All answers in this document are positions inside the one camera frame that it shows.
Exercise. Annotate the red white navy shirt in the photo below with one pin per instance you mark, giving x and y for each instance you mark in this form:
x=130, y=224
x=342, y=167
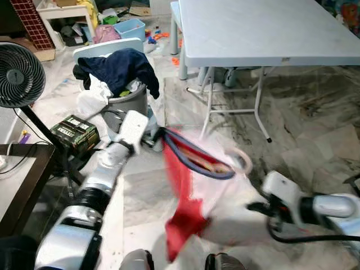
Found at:
x=183, y=185

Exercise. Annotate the pink plastic hanger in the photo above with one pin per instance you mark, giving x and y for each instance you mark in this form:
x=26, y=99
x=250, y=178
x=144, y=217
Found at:
x=250, y=160

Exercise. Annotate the navy blue garment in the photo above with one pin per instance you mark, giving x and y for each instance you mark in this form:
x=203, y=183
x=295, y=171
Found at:
x=121, y=67

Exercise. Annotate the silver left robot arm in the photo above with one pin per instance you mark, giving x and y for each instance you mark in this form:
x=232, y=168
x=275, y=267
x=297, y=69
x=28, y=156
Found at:
x=109, y=163

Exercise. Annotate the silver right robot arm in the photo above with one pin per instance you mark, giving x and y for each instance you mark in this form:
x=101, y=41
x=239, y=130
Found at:
x=334, y=205

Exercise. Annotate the grey laundry basket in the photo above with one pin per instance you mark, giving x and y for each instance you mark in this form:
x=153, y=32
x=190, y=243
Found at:
x=129, y=104

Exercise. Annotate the silver robot right leg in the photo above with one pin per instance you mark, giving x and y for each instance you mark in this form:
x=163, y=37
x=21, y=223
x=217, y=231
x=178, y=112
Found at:
x=225, y=263

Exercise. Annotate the silver robot leg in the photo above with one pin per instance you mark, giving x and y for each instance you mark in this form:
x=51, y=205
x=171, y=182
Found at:
x=135, y=261
x=225, y=263

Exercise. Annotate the white garment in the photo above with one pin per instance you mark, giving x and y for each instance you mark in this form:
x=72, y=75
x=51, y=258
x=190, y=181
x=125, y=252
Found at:
x=90, y=101

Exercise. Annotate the green black carton box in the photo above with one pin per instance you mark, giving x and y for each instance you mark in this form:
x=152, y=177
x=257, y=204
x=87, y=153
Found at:
x=76, y=134

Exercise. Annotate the light blue plastic chair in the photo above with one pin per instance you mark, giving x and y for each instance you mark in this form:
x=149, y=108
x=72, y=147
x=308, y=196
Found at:
x=101, y=49

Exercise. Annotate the blue plastic bin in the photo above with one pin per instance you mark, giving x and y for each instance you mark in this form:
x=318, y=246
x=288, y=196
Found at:
x=132, y=29

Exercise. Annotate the pink backpack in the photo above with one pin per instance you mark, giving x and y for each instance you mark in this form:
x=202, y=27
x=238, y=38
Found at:
x=106, y=35

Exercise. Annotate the dark wooden side table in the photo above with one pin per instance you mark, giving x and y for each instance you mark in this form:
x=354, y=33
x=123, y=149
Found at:
x=42, y=169

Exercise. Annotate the silver robot left leg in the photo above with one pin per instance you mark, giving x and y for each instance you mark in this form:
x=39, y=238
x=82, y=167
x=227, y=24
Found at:
x=135, y=261

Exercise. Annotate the purple toy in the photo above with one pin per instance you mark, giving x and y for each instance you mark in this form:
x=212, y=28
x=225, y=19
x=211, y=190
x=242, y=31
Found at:
x=23, y=136

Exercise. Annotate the brown cardboard piece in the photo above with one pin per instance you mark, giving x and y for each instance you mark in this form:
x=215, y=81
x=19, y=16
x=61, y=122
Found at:
x=42, y=54

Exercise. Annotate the black standing fan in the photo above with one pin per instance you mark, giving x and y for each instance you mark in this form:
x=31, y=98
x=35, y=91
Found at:
x=17, y=76

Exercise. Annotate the white shelf unit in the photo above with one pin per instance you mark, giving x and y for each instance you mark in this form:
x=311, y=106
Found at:
x=64, y=11

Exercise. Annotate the light blue folding table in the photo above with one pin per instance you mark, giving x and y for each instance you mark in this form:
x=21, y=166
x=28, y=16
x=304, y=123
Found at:
x=264, y=28

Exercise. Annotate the red brick pillar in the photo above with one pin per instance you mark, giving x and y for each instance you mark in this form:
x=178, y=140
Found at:
x=31, y=25

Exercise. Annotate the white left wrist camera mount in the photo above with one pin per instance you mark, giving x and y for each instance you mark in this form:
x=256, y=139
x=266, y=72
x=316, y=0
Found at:
x=132, y=128

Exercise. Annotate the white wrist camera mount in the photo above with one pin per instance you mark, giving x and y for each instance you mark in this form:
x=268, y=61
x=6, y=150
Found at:
x=132, y=128
x=281, y=188

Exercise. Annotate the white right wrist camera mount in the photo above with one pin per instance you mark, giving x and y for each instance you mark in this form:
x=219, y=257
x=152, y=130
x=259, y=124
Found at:
x=281, y=188

